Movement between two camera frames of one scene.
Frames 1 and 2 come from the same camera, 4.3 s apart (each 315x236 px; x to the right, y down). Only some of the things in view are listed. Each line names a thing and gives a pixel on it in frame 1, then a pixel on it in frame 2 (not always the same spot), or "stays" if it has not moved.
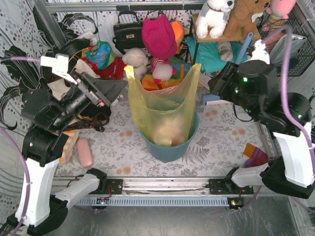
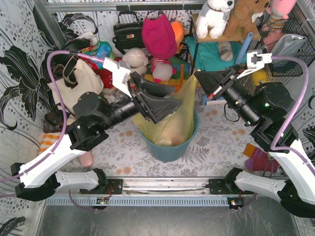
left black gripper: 93,90 to 139,99
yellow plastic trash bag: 164,113 stays
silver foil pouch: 279,46 stays
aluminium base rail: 148,187 stays
